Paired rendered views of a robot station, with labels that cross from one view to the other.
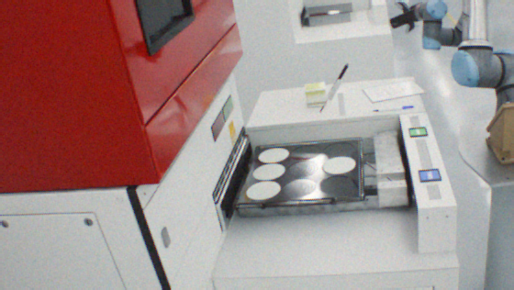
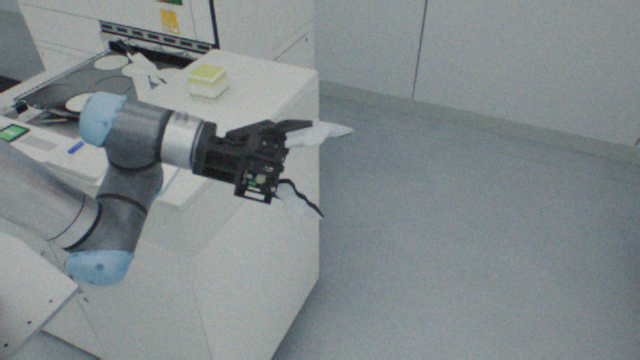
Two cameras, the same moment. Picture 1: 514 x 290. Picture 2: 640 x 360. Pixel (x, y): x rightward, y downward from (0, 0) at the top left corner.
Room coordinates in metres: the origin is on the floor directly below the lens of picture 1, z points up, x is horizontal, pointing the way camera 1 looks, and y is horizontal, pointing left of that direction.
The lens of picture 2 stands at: (2.15, -1.28, 1.57)
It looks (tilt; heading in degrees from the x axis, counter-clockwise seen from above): 40 degrees down; 100
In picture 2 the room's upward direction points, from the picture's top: straight up
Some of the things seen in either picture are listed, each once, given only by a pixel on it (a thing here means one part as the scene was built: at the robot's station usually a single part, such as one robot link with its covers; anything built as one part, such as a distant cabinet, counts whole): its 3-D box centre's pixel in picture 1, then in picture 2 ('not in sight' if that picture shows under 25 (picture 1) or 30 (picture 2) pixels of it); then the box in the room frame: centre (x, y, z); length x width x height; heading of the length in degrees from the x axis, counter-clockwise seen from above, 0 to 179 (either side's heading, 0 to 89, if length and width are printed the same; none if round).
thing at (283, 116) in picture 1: (337, 117); (205, 134); (1.69, -0.31, 0.89); 0.62 x 0.35 x 0.14; 75
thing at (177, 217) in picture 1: (209, 172); (106, 7); (1.21, 0.14, 1.02); 0.82 x 0.03 x 0.40; 165
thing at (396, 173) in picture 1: (390, 173); (21, 125); (1.21, -0.36, 0.89); 0.08 x 0.03 x 0.03; 75
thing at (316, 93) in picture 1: (316, 94); (208, 83); (1.69, -0.25, 1.00); 0.07 x 0.07 x 0.07; 79
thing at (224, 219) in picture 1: (236, 177); (157, 56); (1.38, 0.08, 0.89); 0.44 x 0.02 x 0.10; 165
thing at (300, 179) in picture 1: (303, 170); (114, 85); (1.34, -0.12, 0.90); 0.34 x 0.34 x 0.01; 75
